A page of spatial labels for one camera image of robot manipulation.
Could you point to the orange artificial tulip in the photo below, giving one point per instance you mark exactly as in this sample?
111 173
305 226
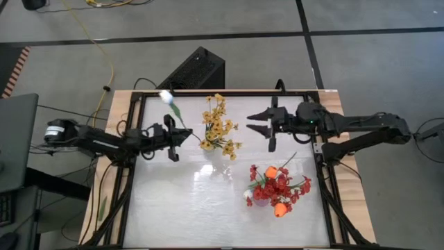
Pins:
271 172

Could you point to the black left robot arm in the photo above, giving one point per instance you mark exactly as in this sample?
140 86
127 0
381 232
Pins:
104 142

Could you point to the red artificial flower bunch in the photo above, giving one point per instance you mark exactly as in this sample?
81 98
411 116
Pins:
268 191
298 189

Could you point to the clear cut-glass vase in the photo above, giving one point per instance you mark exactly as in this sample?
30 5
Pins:
214 156

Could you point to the long green foreground stem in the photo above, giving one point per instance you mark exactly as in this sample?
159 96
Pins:
280 209

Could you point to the black perforated computer tower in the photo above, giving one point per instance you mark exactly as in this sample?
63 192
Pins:
194 71

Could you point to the black keyboard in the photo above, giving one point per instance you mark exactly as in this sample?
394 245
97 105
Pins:
6 208

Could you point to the grey laptop lid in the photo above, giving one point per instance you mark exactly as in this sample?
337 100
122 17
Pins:
17 139

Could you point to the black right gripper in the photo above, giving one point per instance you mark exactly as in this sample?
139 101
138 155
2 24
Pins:
282 121

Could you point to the white flat mounting plate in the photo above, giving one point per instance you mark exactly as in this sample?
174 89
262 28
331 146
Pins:
317 147

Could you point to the black round object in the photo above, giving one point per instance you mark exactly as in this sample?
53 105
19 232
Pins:
34 4

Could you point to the black aluminium table frame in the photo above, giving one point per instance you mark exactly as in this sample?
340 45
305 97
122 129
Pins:
243 93

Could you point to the fallen green leaf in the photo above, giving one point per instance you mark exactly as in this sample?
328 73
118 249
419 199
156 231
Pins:
103 208

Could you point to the white blue-tipped artificial tulip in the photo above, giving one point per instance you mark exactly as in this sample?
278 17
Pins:
166 97

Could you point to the purple ribbed glass vase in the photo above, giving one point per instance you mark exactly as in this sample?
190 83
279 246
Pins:
261 202

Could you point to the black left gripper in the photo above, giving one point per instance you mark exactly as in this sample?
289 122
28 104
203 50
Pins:
166 135

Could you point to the black mat striped edge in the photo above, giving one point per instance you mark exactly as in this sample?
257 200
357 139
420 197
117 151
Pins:
8 69

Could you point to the yellow artificial flower bunch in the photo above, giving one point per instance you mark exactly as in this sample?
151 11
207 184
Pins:
216 104
216 128

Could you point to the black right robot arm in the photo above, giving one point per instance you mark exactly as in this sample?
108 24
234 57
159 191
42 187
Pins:
364 125

